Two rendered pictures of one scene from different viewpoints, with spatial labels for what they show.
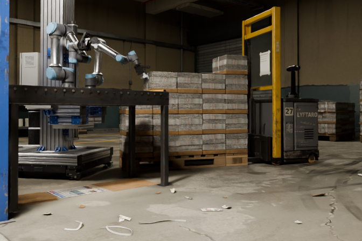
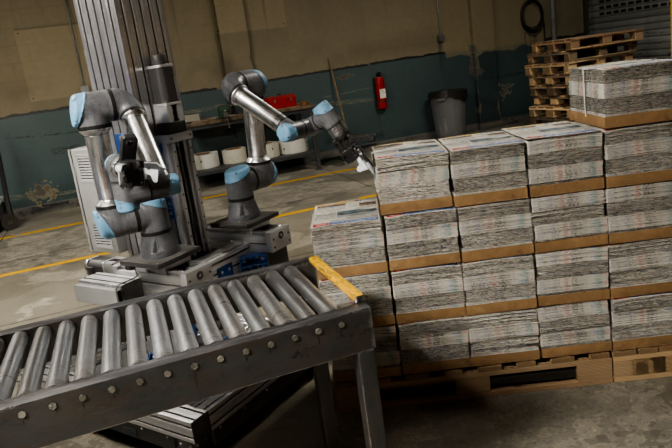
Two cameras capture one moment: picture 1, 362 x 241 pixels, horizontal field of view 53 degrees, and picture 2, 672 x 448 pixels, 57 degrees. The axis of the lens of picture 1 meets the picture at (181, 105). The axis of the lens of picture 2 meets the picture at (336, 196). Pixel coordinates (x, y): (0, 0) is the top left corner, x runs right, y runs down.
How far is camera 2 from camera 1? 1.95 m
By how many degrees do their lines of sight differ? 26
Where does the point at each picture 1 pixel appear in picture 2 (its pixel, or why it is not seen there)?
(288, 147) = not seen: outside the picture
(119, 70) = (416, 18)
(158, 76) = (393, 170)
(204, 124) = (543, 281)
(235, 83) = (639, 152)
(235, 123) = (642, 269)
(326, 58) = not seen: outside the picture
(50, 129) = not seen: hidden behind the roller
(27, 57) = (81, 161)
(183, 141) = (483, 330)
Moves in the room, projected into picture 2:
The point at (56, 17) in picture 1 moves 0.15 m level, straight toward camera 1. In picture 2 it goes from (113, 56) to (97, 56)
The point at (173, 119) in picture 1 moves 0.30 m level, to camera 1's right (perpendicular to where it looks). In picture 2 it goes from (449, 279) to (527, 280)
